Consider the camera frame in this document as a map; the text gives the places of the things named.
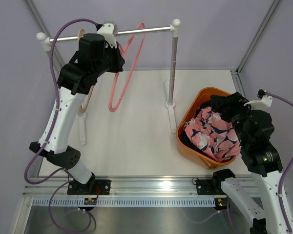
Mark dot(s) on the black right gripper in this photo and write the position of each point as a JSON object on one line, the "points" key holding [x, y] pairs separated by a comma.
{"points": [[235, 102]]}

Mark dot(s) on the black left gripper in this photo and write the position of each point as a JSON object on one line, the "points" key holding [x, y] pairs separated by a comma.
{"points": [[119, 60]]}

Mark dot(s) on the pink shark print shorts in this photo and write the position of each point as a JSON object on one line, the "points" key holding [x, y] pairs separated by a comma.
{"points": [[212, 136]]}

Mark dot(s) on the beige wooden hanger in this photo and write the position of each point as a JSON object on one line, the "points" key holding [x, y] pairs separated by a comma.
{"points": [[84, 105]]}

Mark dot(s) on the navy blue shorts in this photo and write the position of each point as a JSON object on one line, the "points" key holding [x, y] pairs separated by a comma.
{"points": [[183, 136]]}

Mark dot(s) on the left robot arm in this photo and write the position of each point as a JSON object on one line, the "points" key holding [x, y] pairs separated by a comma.
{"points": [[95, 56]]}

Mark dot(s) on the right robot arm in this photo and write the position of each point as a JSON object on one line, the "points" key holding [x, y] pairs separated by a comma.
{"points": [[253, 127]]}

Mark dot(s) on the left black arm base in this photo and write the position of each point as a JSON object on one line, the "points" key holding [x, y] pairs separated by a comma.
{"points": [[97, 187]]}

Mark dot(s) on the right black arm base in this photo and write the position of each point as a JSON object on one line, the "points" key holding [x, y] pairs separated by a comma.
{"points": [[207, 186]]}

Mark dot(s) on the orange plastic basket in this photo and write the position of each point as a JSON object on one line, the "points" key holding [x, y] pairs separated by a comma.
{"points": [[189, 153]]}

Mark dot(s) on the white clothes rack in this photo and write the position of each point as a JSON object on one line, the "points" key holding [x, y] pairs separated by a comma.
{"points": [[47, 41]]}

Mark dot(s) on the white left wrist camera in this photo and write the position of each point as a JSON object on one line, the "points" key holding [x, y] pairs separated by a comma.
{"points": [[108, 30]]}

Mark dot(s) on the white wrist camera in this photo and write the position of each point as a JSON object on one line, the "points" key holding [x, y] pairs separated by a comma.
{"points": [[264, 101], [108, 30]]}

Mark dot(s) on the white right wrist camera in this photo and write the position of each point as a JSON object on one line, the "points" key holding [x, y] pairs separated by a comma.
{"points": [[264, 101]]}

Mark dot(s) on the aluminium rail with cable duct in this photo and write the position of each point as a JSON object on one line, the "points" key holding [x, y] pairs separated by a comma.
{"points": [[152, 192]]}

